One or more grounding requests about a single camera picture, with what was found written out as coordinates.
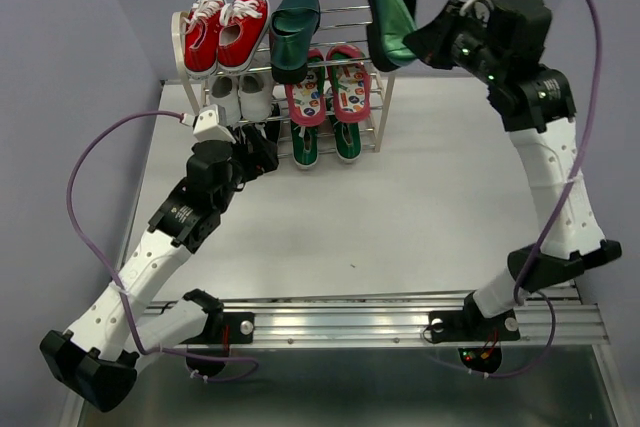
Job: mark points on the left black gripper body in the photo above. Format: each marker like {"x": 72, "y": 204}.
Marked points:
{"x": 230, "y": 189}

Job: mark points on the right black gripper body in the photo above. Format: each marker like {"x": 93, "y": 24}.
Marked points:
{"x": 473, "y": 48}

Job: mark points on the green canvas sneaker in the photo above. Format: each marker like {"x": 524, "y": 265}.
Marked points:
{"x": 305, "y": 145}
{"x": 347, "y": 140}

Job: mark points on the pink kids sandal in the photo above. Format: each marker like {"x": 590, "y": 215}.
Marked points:
{"x": 350, "y": 84}
{"x": 306, "y": 100}

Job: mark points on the green metallic loafer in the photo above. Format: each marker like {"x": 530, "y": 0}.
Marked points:
{"x": 291, "y": 29}
{"x": 391, "y": 22}

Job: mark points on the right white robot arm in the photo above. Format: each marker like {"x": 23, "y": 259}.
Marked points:
{"x": 539, "y": 117}

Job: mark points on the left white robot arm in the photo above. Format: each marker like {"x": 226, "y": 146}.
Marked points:
{"x": 101, "y": 354}

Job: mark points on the cream shoe shelf with rods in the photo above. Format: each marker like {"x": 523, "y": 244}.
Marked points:
{"x": 372, "y": 129}

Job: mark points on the right black sneaker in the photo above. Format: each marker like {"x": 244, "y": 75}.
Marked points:
{"x": 271, "y": 129}

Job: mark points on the right white sneaker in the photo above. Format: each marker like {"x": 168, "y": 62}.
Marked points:
{"x": 255, "y": 95}

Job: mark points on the white sneaker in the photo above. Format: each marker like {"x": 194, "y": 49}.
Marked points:
{"x": 255, "y": 95}
{"x": 224, "y": 93}

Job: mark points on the left white sneaker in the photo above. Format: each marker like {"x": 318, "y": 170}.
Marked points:
{"x": 224, "y": 93}

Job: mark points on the right red canvas sneaker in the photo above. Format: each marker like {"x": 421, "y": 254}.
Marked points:
{"x": 243, "y": 25}

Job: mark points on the red canvas sneaker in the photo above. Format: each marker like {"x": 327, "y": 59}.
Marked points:
{"x": 243, "y": 25}
{"x": 201, "y": 31}

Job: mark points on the left red canvas sneaker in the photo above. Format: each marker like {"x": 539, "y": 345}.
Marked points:
{"x": 201, "y": 31}

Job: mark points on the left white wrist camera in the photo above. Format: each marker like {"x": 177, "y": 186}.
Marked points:
{"x": 209, "y": 126}

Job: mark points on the aluminium mounting rail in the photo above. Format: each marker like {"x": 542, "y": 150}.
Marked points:
{"x": 391, "y": 320}

